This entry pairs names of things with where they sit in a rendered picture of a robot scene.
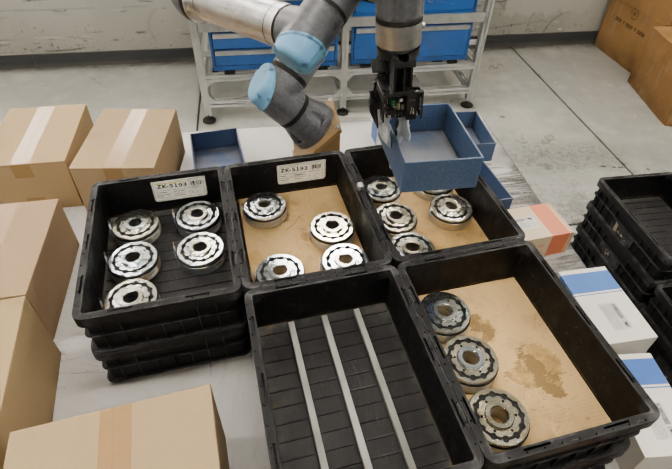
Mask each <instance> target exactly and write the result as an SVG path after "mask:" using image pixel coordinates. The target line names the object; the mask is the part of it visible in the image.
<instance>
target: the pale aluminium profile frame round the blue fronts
mask: <svg viewBox="0 0 672 469"><path fill-rule="evenodd" d="M494 3H495V0H485V5H484V9H483V12H462V13H434V14H423V22H425V23H426V24H441V23H467V22H481V23H480V28H479V32H478V37H477V39H471V40H470V42H469V45H476V46H475V51H474V54H473V53H472V52H471V50H470V49H469V48H468V52H467V57H466V60H467V61H457V60H445V61H446V62H442V60H439V61H432V62H426V63H416V67H413V72H423V71H443V70H452V71H453V72H454V74H455V75H456V77H457V78H458V80H459V81H460V82H461V84H462V85H451V86H433V87H422V88H423V90H424V96H425V95H442V94H460V93H465V96H464V98H465V100H466V101H463V102H461V106H462V107H463V108H472V107H473V104H472V103H471V102H468V101H469V100H472V98H473V93H474V89H475V85H476V80H477V76H478V72H479V67H480V63H481V59H482V54H483V50H484V46H485V41H486V37H487V33H488V28H489V24H490V20H491V16H492V11H493V7H494ZM375 19H376V16H350V18H349V19H348V21H347V22H346V23H345V25H344V26H343V28H342V29H341V45H339V44H338V57H337V65H338V67H337V65H334V66H319V68H318V69H317V71H316V72H315V74H314V75H313V77H323V76H333V79H334V82H335V85H336V88H337V89H336V90H335V91H333V92H322V93H305V94H306V95H307V96H308V97H310V98H312V99H315V100H317V101H327V100H328V99H329V98H330V97H332V99H333V101H336V100H339V106H340V109H337V110H336V111H337V115H339V116H346V115H348V113H349V111H348V110H347V109H344V108H346V100H354V99H369V97H370V93H369V91H372V90H359V91H352V90H350V89H349V88H348V87H347V81H348V80H349V79H350V78H351V77H352V76H354V75H363V74H378V73H372V66H371V65H370V64H360V66H348V53H351V45H349V30H352V27H362V26H375ZM188 22H189V28H190V34H191V39H192V45H193V51H194V57H195V62H196V68H197V74H198V79H199V85H200V91H201V96H202V102H203V108H204V113H205V116H207V117H205V118H203V123H205V124H212V123H215V122H216V118H215V117H213V116H212V110H211V108H212V107H230V106H248V105H254V104H253V103H252V102H251V101H250V100H249V97H230V98H216V97H213V96H212V95H211V88H212V83H213V82H224V81H244V80H252V78H253V76H254V74H255V73H256V71H238V72H235V70H228V71H224V72H218V71H214V70H213V63H212V57H211V50H210V43H209V37H208V32H228V31H230V30H228V29H225V28H222V27H220V26H217V25H215V24H212V23H211V24H208V25H201V24H197V23H195V22H192V21H190V20H188ZM199 33H203V34H202V44H200V37H199ZM463 69H470V73H469V78H468V77H467V76H466V74H465V73H464V72H463Z"/></svg>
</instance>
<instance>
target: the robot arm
mask: <svg viewBox="0 0 672 469"><path fill-rule="evenodd" d="M171 1H172V3H173V5H174V6H175V8H176V9H177V10H178V12H179V13H180V14H181V15H183V16H184V17H185V18H187V19H188V20H190V21H192V22H195V23H197V24H201V25H208V24H211V23H212V24H215V25H217V26H220V27H222V28H225V29H228V30H230V31H233V32H236V33H238V34H241V35H243V36H246V37H249V38H251V39H254V40H257V41H259V42H262V43H264V44H267V45H270V46H272V50H273V52H274V54H275V55H276V57H275V58H274V60H273V61H272V63H265V64H263V65H262V66H261V67H260V68H259V69H258V70H257V71H256V73H255V74H254V76H253V78H252V80H251V82H250V85H249V89H248V97H249V100H250V101H251V102H252V103H253V104H254V105H255V106H257V108H258V109H259V110H260V111H263V112H264V113H265V114H267V115H268V116H269V117H270V118H272V119H273V120H274V121H275V122H277V123H278V124H279V125H281V126H282V127H283V128H284V129H285V130H286V132H287V133H288V135H289V136H290V138H291V139H292V141H293V142H294V144H295V145H297V146H298V147H299V148H301V149H307V148H310V147H312V146H313V145H315V144H316V143H317V142H319V141H320V140H321V139H322V137H323V136H324V135H325V134H326V132H327V131H328V129H329V127H330V125H331V123H332V120H333V110H332V109H331V108H330V107H329V106H328V105H326V104H325V103H322V102H320V101H317V100H315V99H312V98H310V97H308V96H307V95H306V94H305V93H304V92H303V90H304V89H305V87H306V86H307V84H308V83H309V81H310V80H311V78H312V77H313V75H314V74H315V72H316V71H317V69H318V68H319V66H320V65H321V64H322V63H323V62H324V60H325V57H326V56H327V54H328V52H329V47H330V45H331V44H332V42H333V41H334V39H335V38H336V37H337V35H338V34H339V32H340V31H341V29H342V28H343V26H344V25H345V23H346V22H347V21H348V19H349V18H350V16H351V15H352V13H353V12H354V10H355V9H356V7H357V6H358V4H359V3H360V1H361V0H303V2H302V3H301V5H300V6H297V5H293V4H290V3H287V2H285V1H284V0H171ZM362 1H366V2H369V3H375V4H376V19H375V43H376V45H377V55H378V57H376V58H377V59H373V60H371V66H372V73H378V74H377V78H375V79H374V80H373V81H372V82H373V84H374V87H373V90H372V91H369V93H370V97H369V103H368V106H369V111H370V114H371V116H372V118H373V120H374V122H375V124H376V127H377V129H378V131H379V134H380V136H381V138H382V140H383V141H384V143H385V144H386V145H387V146H388V147H389V148H392V138H391V136H390V132H391V128H390V125H389V122H390V120H391V118H392V117H396V118H397V121H396V123H395V132H394V134H395V136H396V138H397V140H398V143H399V144H400V143H401V141H402V140H403V139H404V138H405V139H406V140H407V141H410V136H411V134H410V129H409V127H410V123H411V120H412V119H416V115H419V117H420V119H421V118H422V113H423V101H424V90H423V88H422V86H421V85H420V83H419V81H418V79H417V77H416V75H415V74H414V75H413V67H416V57H418V55H419V53H420V44H421V38H422V29H423V28H425V27H426V23H425V22H423V13H424V0H362ZM420 97H421V109H420Z"/></svg>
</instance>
